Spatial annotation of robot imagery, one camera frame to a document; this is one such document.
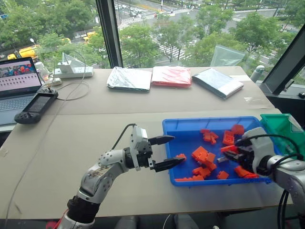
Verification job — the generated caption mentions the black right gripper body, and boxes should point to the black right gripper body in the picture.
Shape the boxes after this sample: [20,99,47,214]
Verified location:
[235,140,255,173]

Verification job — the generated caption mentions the silver folded plastic bag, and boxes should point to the silver folded plastic bag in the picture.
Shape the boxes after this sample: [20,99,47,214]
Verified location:
[106,66,153,93]

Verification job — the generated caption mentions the flat orange building block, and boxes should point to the flat orange building block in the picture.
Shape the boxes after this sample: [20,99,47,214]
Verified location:
[174,175,205,182]

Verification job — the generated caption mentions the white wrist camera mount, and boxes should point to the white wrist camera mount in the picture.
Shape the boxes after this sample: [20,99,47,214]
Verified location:
[129,125,149,172]
[242,127,275,174]

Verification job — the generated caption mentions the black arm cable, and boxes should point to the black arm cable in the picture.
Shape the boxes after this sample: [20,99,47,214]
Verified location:
[234,134,305,161]
[111,123,137,150]

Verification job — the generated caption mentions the white power strip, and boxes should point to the white power strip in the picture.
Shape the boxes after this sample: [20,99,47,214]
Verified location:
[53,66,94,79]

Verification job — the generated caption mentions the grey water bottle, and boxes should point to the grey water bottle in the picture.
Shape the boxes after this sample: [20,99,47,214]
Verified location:
[250,64,265,83]

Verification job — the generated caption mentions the clear plastic stand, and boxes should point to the clear plastic stand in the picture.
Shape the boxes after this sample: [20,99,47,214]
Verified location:
[61,52,87,70]

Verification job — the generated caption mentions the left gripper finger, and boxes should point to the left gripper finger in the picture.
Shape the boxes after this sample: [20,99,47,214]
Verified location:
[152,157,186,173]
[147,134,176,146]

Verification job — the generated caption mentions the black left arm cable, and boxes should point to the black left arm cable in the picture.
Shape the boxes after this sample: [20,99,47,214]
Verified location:
[111,123,137,150]

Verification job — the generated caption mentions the black handheld game controller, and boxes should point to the black handheld game controller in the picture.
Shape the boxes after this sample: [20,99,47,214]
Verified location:
[14,86,59,125]

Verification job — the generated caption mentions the grey open laptop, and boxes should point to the grey open laptop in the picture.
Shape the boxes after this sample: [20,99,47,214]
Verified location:
[0,57,43,126]

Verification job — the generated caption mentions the small white adapter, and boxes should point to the small white adapter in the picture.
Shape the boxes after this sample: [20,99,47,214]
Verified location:
[44,78,63,87]

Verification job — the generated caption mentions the grey and white folded bag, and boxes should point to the grey and white folded bag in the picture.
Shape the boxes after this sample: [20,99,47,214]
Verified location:
[191,68,244,100]

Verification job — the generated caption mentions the dark slanted window frame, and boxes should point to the dark slanted window frame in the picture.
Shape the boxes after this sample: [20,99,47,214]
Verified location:
[261,30,305,95]

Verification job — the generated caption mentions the green plastic bin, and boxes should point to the green plastic bin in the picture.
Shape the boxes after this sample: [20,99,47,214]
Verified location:
[259,113,305,158]

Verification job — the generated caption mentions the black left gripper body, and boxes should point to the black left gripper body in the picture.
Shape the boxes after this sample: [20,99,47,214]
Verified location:
[136,139,156,170]

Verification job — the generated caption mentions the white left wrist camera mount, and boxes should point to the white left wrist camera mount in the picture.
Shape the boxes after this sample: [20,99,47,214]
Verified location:
[129,125,149,172]

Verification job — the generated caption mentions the dark window frame post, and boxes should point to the dark window frame post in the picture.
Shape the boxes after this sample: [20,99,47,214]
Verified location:
[95,0,124,69]

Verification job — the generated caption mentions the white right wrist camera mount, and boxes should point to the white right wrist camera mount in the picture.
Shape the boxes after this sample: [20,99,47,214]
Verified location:
[242,127,275,174]

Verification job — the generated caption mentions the blue plastic bin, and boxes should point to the blue plastic bin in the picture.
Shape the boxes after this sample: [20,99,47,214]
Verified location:
[162,116,282,187]

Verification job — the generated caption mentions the red folded plastic bag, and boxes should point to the red folded plastic bag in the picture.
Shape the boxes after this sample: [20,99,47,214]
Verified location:
[151,66,193,89]

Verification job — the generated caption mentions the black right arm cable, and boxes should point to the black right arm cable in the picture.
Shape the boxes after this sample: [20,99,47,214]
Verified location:
[234,134,305,161]

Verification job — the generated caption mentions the white plug-in charger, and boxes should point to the white plug-in charger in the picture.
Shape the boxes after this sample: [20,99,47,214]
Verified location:
[57,60,72,73]

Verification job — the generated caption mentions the thin white cable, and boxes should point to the thin white cable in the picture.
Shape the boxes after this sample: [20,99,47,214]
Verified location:
[4,49,91,224]

